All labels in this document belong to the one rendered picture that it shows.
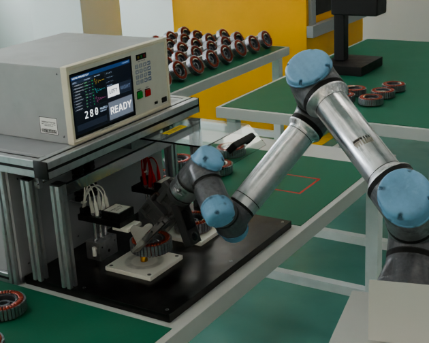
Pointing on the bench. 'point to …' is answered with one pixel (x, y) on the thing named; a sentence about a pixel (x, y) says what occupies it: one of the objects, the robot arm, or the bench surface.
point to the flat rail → (114, 166)
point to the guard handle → (240, 142)
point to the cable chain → (80, 175)
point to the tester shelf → (101, 144)
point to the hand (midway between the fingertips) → (149, 243)
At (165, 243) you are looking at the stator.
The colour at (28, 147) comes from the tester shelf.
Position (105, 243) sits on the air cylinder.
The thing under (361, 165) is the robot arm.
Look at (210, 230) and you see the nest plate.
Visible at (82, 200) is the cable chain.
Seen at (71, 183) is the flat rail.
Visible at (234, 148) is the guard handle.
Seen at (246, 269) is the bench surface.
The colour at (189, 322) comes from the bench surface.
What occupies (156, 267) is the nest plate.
